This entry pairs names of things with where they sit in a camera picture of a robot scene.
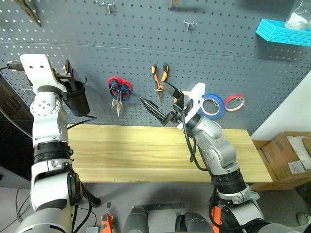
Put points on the black table leg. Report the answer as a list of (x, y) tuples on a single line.
[(93, 196)]

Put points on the cyan plastic bin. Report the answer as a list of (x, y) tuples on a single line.
[(284, 34)]

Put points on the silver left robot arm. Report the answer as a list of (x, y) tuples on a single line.
[(46, 126)]

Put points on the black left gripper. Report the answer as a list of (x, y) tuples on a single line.
[(60, 76)]

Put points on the black table crossbar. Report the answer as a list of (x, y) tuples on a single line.
[(165, 206)]

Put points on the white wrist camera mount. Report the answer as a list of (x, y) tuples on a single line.
[(194, 102), (36, 70)]

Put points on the black hanging cup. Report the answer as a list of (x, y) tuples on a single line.
[(77, 104)]

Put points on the cardboard box with labels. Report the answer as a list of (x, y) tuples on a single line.
[(284, 157)]

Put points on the red tape roll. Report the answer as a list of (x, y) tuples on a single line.
[(233, 110)]

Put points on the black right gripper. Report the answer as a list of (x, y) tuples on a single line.
[(175, 114)]

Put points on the dark rounded shape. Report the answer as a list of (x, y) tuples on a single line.
[(136, 221), (194, 223)]

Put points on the clear plastic bag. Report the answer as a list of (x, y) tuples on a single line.
[(297, 19)]

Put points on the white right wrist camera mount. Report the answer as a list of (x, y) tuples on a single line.
[(194, 102)]

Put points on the blue tape roll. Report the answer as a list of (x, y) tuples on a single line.
[(211, 116)]

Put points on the orange black needle-nose pliers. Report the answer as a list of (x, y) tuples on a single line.
[(165, 72)]

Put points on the grey metal pegboard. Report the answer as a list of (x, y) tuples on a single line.
[(145, 48)]

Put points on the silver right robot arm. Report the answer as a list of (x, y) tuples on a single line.
[(218, 145)]

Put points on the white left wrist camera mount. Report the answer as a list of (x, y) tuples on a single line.
[(36, 70)]

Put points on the silver double pegboard hook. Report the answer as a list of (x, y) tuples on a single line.
[(107, 4)]

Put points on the dark cabinet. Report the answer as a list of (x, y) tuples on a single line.
[(12, 136)]

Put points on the open cardboard box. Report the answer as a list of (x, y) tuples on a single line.
[(267, 184)]

